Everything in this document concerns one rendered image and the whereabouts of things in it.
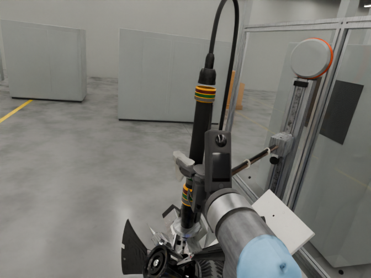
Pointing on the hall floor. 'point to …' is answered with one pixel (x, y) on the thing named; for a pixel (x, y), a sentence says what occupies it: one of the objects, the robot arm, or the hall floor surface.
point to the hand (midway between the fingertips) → (194, 150)
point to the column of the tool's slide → (307, 94)
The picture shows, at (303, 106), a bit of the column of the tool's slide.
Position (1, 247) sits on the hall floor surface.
